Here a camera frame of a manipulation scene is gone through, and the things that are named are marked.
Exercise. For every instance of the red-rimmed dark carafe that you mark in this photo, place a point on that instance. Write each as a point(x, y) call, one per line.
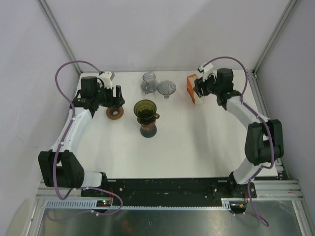
point(148, 131)

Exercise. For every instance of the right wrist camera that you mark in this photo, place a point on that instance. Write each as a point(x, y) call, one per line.
point(206, 68)

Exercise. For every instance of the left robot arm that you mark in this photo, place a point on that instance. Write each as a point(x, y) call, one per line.
point(59, 165)

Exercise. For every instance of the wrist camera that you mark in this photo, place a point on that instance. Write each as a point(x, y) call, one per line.
point(206, 68)
point(107, 78)

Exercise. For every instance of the olive green dripper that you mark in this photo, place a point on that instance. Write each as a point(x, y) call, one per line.
point(146, 112)

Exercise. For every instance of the grey cable duct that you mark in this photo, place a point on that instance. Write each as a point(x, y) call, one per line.
point(102, 204)

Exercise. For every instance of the clear grey ribbed dripper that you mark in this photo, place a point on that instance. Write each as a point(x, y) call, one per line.
point(166, 88)

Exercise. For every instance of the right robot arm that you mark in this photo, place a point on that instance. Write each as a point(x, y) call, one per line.
point(264, 140)

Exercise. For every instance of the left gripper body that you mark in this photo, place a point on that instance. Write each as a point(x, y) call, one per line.
point(104, 96)

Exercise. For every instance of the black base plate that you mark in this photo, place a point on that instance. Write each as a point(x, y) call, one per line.
point(177, 192)

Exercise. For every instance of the clear grey glass carafe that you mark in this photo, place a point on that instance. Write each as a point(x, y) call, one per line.
point(149, 83)

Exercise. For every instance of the orange coffee filter box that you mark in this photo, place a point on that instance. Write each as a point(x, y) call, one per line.
point(193, 95)

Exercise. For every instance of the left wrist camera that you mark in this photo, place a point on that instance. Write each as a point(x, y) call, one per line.
point(107, 78)

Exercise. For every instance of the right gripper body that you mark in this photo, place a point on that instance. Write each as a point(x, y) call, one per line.
point(212, 86)

